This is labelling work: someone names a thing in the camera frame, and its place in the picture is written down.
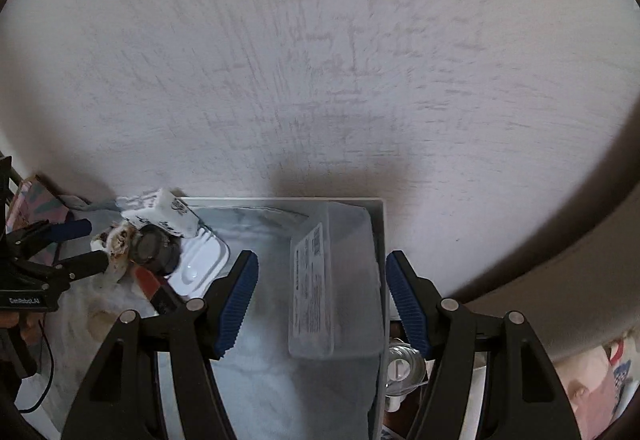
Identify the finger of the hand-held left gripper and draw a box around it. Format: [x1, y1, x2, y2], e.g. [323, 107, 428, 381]
[15, 251, 110, 292]
[6, 219, 92, 252]

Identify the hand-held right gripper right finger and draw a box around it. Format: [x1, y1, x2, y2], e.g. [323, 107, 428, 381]
[385, 250, 583, 440]

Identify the clear glass bottle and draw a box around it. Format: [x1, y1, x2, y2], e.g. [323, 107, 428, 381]
[385, 337, 431, 413]

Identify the person's left hand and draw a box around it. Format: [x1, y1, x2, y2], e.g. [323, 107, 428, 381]
[0, 312, 43, 341]

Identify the brown and black lipstick box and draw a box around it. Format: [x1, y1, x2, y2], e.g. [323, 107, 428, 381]
[134, 266, 177, 317]

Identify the black cable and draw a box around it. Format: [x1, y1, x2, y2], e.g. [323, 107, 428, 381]
[15, 312, 55, 413]

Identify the white ink-print tissue packet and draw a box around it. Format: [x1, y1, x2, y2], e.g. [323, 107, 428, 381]
[120, 188, 198, 238]

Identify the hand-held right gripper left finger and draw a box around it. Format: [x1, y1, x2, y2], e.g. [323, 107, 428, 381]
[60, 250, 260, 440]

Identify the pink printed cloth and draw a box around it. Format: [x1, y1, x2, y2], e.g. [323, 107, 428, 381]
[555, 330, 640, 440]

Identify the round black compact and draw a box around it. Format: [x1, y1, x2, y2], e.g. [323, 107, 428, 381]
[131, 225, 181, 277]

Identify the floral tablecloth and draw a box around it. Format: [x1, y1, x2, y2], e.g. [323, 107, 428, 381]
[15, 197, 388, 440]

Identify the clear plastic box with label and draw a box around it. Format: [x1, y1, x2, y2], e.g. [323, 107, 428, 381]
[289, 202, 386, 361]

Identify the cardboard box with pink lining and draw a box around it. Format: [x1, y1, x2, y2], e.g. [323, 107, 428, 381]
[6, 175, 76, 266]

